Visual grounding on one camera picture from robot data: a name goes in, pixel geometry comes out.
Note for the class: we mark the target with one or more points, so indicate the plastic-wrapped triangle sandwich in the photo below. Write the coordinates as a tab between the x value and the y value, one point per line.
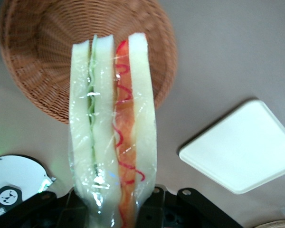
102	118

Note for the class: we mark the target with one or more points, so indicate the cream rectangular tray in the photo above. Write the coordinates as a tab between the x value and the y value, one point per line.
240	147

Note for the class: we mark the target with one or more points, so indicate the brown round wicker basket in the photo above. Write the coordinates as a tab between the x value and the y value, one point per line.
38	59

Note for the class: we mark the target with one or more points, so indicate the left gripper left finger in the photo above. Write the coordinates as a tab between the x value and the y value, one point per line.
50	211

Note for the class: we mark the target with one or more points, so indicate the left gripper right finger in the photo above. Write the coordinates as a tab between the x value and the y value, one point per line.
199	211

